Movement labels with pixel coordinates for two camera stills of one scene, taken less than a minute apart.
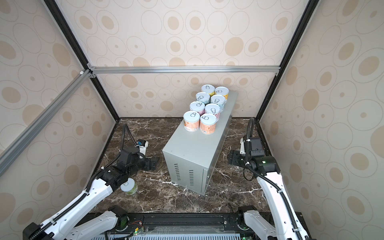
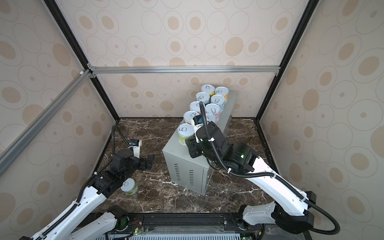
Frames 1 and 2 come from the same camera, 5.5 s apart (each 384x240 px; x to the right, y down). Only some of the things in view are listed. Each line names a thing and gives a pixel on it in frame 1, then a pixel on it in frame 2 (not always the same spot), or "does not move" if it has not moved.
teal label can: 219,100 does not move
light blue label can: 203,97 does not move
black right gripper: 233,156 to 190,143
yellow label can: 209,89 does not move
